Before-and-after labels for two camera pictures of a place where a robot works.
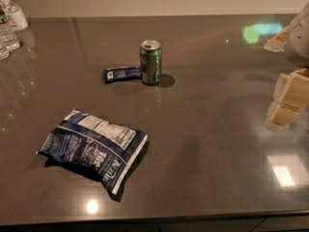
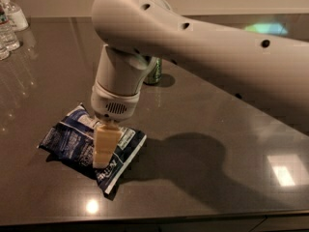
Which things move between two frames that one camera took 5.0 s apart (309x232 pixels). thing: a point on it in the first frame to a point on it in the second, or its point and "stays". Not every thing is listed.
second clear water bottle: [4, 48] stays
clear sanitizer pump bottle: [15, 15] stays
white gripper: [298, 43] to [113, 104]
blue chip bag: [95, 148] stays
